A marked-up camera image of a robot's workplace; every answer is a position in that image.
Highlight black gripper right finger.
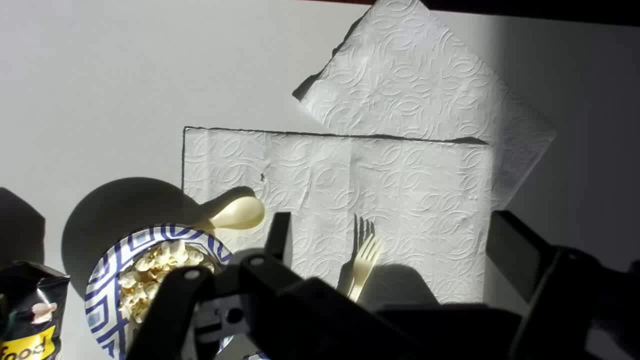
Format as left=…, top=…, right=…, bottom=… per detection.
left=485, top=211, right=640, bottom=360

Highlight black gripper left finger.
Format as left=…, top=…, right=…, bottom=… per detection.
left=126, top=212, right=291, bottom=360

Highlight blue patterned bowl with chips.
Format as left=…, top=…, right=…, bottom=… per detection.
left=83, top=224, right=229, bottom=360

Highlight cream plastic spoon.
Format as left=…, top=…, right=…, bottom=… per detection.
left=196, top=187, right=265, bottom=234

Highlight flat white paper towel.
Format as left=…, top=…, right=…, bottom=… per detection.
left=182, top=128, right=491, bottom=303

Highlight cream plastic fork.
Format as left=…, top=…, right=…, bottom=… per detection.
left=338, top=216, right=381, bottom=303

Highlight angled white paper towel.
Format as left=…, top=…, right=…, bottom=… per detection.
left=293, top=0, right=553, bottom=209

